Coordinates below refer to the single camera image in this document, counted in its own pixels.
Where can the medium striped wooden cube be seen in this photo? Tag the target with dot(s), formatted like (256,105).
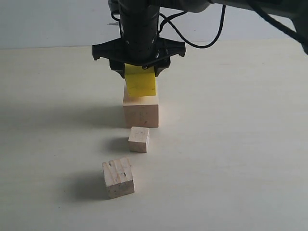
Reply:
(118,177)

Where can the large light wooden cube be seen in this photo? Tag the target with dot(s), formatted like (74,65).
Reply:
(142,111)

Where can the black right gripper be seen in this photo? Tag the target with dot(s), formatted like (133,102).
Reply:
(139,43)

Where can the small light wooden cube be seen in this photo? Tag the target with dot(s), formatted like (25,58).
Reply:
(138,140)

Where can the yellow cube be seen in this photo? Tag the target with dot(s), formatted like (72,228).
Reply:
(140,82)

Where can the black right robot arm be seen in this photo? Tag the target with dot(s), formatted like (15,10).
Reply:
(288,16)

